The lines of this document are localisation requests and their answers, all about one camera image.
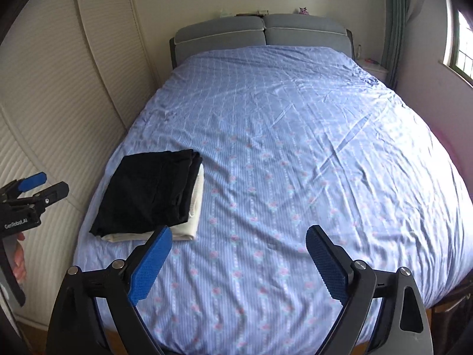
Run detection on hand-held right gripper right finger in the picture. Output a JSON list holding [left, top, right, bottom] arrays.
[[305, 225, 434, 355]]

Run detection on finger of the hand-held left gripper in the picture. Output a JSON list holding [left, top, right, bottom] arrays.
[[0, 172, 47, 202], [7, 181, 70, 211]]

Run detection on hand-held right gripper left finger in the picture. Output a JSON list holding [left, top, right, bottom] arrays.
[[44, 225, 174, 355]]

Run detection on black pants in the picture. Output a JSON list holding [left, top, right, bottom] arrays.
[[89, 149, 204, 238]]

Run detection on person's left hand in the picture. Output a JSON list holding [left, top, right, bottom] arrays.
[[12, 231, 27, 281]]

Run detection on cream folded garment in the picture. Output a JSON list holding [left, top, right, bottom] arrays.
[[101, 163, 205, 243]]

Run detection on cream sliding wardrobe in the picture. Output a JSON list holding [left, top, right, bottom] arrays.
[[0, 0, 175, 328]]

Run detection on bed with blue striped sheet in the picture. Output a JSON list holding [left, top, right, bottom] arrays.
[[72, 44, 473, 345]]

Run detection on white nightstand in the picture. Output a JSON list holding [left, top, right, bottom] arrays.
[[359, 58, 389, 83]]

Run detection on grey padded headboard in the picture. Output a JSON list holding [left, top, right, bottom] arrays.
[[169, 14, 356, 70]]

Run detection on green curtain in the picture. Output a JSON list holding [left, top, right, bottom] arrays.
[[382, 0, 415, 90]]

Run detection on barred window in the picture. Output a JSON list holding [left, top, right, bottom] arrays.
[[440, 0, 473, 84]]

